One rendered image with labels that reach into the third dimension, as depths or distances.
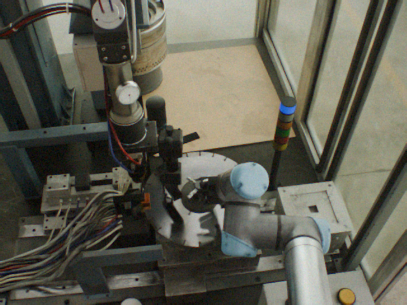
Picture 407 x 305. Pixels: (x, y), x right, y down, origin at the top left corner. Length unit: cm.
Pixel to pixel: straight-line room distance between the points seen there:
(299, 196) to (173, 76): 85
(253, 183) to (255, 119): 89
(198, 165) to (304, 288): 66
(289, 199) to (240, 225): 47
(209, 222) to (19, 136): 62
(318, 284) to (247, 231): 19
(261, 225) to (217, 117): 91
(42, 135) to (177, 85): 73
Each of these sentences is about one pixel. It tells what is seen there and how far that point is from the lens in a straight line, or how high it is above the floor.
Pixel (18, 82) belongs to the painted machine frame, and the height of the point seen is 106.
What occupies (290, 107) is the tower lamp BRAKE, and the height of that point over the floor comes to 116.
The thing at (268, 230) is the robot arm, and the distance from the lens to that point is 89.
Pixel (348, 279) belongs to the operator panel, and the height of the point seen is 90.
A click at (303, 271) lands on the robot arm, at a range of 81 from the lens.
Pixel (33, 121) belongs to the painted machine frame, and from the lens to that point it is 168.
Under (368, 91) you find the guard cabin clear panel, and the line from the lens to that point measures 123.
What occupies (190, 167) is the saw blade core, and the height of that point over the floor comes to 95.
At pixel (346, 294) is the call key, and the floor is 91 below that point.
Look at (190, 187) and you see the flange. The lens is 127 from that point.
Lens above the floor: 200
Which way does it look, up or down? 50 degrees down
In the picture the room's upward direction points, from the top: straight up
